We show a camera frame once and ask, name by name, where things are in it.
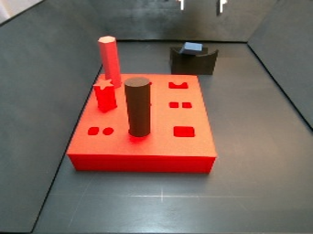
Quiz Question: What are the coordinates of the red octagonal peg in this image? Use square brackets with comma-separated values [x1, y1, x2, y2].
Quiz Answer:
[98, 36, 121, 88]

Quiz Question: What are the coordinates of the red star peg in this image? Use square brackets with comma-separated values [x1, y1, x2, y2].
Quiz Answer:
[93, 79, 118, 112]

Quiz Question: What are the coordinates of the black curved stand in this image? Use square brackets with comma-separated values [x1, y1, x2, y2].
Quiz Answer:
[170, 48, 220, 75]

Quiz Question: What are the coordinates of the red shape-sorting board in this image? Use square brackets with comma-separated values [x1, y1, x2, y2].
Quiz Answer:
[67, 74, 219, 174]

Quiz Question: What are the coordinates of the dark cylinder peg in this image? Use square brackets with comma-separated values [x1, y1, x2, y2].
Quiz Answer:
[125, 77, 150, 137]

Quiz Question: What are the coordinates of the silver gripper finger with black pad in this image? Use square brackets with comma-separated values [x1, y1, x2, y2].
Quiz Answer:
[178, 0, 185, 11]

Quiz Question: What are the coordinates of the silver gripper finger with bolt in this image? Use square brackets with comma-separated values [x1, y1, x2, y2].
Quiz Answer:
[217, 0, 228, 15]

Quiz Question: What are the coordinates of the blue double-square bar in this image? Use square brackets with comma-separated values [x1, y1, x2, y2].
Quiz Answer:
[180, 42, 204, 55]

